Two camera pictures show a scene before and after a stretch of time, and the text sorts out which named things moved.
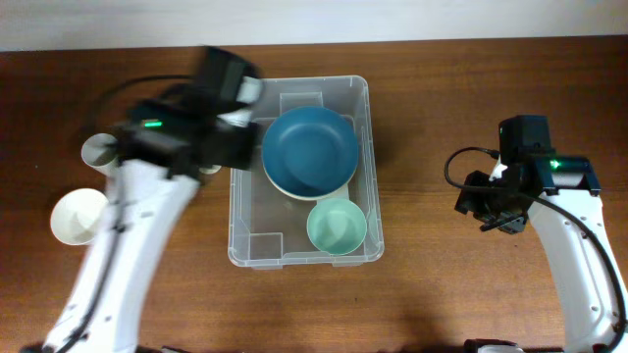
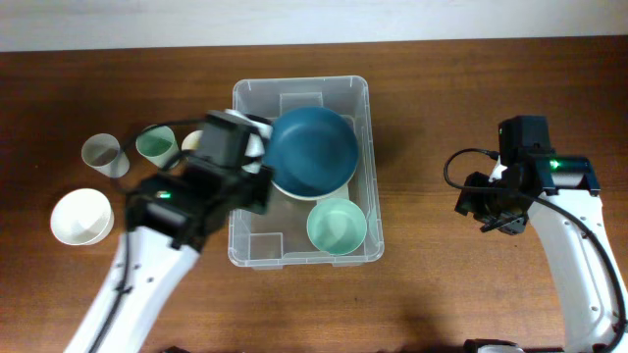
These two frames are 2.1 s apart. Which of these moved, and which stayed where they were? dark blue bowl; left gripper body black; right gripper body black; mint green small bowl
Moved: left gripper body black
Stayed: right gripper body black; mint green small bowl; dark blue bowl
